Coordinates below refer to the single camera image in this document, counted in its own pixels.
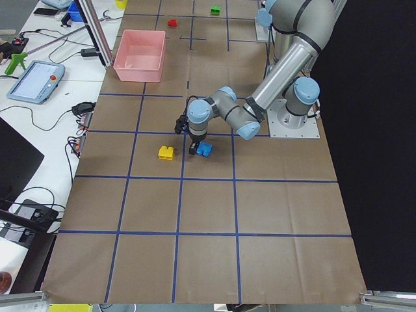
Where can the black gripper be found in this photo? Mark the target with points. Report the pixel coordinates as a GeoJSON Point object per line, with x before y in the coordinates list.
{"type": "Point", "coordinates": [195, 139]}

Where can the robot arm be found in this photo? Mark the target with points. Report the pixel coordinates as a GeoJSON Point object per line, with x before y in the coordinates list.
{"type": "Point", "coordinates": [310, 23]}

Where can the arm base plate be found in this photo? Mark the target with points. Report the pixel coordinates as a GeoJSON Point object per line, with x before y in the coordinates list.
{"type": "Point", "coordinates": [261, 33]}
{"type": "Point", "coordinates": [283, 124]}

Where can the green handled grabber tool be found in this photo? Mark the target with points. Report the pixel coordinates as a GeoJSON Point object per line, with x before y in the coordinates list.
{"type": "Point", "coordinates": [16, 59]}

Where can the aluminium frame post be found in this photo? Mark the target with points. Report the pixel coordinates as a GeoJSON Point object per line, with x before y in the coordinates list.
{"type": "Point", "coordinates": [93, 25]}

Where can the blue plastic bin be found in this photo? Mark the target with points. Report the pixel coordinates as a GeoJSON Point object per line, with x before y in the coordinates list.
{"type": "Point", "coordinates": [74, 13]}

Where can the black power adapter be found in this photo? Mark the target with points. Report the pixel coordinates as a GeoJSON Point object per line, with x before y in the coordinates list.
{"type": "Point", "coordinates": [90, 52]}

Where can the green toy block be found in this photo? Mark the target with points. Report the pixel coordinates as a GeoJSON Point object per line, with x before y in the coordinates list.
{"type": "Point", "coordinates": [215, 10]}

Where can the blue toy block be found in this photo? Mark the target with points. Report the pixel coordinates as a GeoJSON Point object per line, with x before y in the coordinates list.
{"type": "Point", "coordinates": [204, 149]}

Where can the yellow toy block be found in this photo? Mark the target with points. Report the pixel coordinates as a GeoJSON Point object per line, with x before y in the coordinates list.
{"type": "Point", "coordinates": [166, 153]}

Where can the pink plastic box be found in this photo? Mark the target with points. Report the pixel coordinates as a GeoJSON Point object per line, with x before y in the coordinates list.
{"type": "Point", "coordinates": [140, 56]}

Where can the red toy block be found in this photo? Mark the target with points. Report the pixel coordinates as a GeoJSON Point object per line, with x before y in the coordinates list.
{"type": "Point", "coordinates": [172, 23]}

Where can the teach pendant tablet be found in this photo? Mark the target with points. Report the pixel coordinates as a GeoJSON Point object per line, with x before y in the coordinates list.
{"type": "Point", "coordinates": [37, 82]}

